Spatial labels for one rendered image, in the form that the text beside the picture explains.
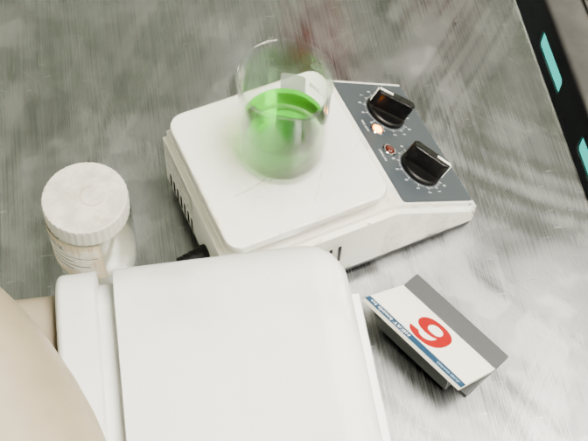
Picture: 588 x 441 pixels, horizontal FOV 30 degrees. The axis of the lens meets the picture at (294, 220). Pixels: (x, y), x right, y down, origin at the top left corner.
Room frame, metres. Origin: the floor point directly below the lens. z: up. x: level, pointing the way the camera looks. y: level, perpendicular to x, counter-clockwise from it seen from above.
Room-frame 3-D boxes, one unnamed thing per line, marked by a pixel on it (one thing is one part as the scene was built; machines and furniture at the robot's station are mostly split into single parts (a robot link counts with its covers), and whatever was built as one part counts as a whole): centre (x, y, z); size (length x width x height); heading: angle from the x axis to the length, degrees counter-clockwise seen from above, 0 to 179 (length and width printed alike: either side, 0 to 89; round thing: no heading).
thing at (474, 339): (0.34, -0.10, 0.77); 0.09 x 0.06 x 0.04; 46
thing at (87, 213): (0.40, 0.14, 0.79); 0.06 x 0.06 x 0.08
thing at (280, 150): (0.44, 0.01, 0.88); 0.07 x 0.06 x 0.08; 33
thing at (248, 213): (0.44, 0.01, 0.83); 0.12 x 0.12 x 0.01; 27
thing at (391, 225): (0.45, -0.01, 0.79); 0.22 x 0.13 x 0.08; 117
